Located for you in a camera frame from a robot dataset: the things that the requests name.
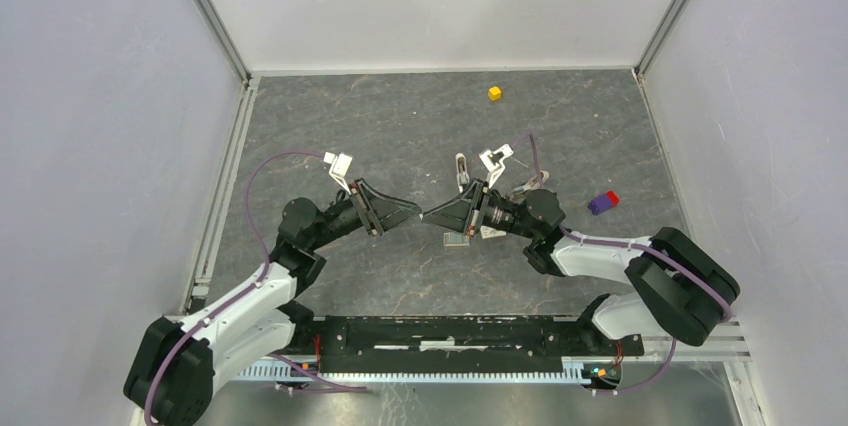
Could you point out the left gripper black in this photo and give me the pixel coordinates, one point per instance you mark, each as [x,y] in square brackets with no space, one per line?
[384,213]

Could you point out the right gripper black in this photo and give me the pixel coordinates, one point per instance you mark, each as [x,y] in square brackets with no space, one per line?
[454,215]

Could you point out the clear staple tray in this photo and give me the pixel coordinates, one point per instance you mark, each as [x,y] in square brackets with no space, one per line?
[454,239]

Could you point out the staple strip box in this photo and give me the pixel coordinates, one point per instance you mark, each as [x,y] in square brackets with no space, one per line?
[490,233]

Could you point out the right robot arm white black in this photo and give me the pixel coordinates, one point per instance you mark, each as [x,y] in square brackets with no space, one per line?
[677,288]

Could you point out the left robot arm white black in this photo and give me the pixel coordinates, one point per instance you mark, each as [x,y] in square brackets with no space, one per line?
[252,290]

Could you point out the yellow cube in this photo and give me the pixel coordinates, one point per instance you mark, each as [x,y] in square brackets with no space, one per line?
[495,93]

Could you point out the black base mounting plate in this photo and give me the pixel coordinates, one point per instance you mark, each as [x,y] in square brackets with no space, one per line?
[454,344]

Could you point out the purple red block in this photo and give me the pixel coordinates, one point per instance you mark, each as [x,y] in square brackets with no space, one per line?
[603,202]

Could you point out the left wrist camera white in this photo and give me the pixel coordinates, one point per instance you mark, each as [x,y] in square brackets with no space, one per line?
[339,165]

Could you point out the aluminium rail frame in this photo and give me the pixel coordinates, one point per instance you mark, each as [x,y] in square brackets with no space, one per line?
[725,344]

